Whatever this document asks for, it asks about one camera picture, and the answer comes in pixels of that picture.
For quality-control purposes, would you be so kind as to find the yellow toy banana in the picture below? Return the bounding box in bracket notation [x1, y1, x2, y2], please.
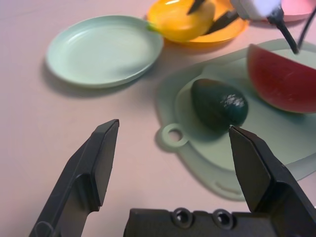
[146, 0, 216, 43]

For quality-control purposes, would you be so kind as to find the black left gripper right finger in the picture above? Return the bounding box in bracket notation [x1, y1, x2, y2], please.
[228, 125, 316, 217]

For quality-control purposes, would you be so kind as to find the red toy watermelon slice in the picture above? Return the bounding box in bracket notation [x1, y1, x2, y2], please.
[247, 43, 316, 115]

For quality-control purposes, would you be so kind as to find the mint green round plate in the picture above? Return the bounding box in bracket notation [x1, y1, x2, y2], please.
[45, 15, 165, 88]

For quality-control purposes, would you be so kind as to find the pink round plate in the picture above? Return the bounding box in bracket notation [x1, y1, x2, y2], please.
[249, 0, 316, 23]

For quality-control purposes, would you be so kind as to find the dark green toy avocado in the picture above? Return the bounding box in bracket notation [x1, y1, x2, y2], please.
[190, 79, 249, 132]

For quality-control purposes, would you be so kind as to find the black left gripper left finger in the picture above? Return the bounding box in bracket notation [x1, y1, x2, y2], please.
[29, 119, 120, 237]

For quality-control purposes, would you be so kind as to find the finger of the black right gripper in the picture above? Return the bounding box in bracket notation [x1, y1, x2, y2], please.
[204, 8, 240, 36]
[187, 0, 207, 15]

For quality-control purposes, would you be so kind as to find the yellow round plate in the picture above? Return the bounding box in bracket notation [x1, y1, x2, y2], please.
[145, 0, 249, 49]

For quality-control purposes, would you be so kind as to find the green silicone cutting mat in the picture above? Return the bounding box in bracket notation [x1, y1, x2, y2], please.
[155, 39, 316, 202]

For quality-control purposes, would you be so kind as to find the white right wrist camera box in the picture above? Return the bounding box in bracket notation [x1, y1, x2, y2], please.
[231, 0, 283, 22]

